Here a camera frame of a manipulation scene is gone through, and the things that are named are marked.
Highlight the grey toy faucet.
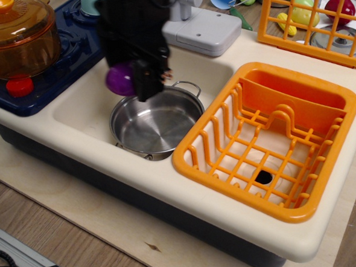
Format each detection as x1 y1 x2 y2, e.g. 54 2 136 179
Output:
162 0 242 57

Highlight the red stove knob front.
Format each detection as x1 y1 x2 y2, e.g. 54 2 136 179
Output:
6 77 34 98

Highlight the amber glass pot with lid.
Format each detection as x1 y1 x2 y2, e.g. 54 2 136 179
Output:
0 0 62 80

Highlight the light wooden base board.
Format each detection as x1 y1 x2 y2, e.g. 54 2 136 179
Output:
0 137 356 267

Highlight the orange dish rack basket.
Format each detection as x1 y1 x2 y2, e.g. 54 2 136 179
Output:
172 62 356 224

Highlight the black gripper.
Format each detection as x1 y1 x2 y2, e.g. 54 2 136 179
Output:
95 0 172 102

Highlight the stainless steel pan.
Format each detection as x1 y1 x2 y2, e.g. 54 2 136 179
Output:
109 81 205 161

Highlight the navy blue toy stove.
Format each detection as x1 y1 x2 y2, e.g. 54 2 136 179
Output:
0 0 103 117

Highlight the red toy fruit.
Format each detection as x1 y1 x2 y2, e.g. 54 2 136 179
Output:
325 0 356 25

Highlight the light teal cup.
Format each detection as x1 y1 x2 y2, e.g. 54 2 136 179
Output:
80 0 100 16

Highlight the steel pot lid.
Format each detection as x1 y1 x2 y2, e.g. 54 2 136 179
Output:
309 25 356 57

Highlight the green toy chili pepper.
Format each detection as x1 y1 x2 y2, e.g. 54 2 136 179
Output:
229 7 253 31

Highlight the yellow toy corn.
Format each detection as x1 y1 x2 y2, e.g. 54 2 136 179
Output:
277 12 297 36

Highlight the aluminium rail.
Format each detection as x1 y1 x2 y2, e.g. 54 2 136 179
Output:
0 229 55 267

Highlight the purple toy eggplant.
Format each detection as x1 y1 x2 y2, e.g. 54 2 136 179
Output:
105 61 136 97

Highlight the green yellow toy pear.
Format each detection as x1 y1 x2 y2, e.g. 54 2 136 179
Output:
291 0 314 25

